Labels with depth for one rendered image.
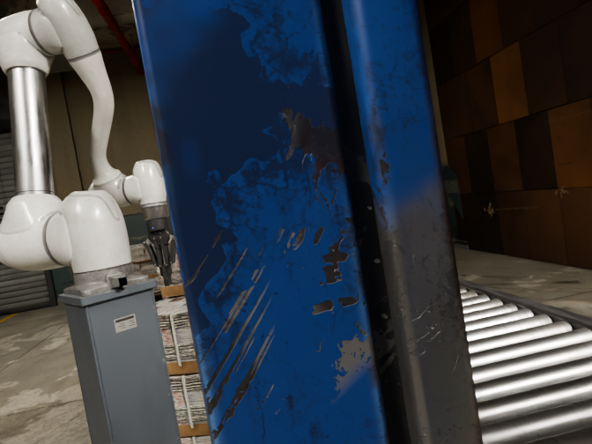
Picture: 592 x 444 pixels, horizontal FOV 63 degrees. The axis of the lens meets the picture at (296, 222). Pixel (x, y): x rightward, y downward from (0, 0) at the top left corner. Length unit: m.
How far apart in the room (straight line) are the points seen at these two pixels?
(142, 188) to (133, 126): 7.27
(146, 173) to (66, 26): 0.50
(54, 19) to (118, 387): 1.03
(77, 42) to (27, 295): 8.01
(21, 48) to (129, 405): 1.05
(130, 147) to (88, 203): 7.58
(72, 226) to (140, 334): 0.34
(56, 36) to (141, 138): 7.37
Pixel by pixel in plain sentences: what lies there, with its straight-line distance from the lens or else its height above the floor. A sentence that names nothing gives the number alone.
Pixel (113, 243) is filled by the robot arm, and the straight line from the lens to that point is 1.38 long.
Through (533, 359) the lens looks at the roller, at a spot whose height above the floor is 0.80.
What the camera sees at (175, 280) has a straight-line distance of 2.08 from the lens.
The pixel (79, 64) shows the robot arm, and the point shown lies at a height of 1.65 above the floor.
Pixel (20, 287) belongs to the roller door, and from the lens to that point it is 9.43.
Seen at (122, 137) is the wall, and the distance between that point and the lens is 9.01.
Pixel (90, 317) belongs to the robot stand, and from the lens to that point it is 1.36.
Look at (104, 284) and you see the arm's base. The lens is 1.38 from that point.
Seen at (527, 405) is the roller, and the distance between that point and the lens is 0.87.
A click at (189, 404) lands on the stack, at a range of 1.89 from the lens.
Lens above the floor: 1.16
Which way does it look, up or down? 3 degrees down
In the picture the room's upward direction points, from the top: 9 degrees counter-clockwise
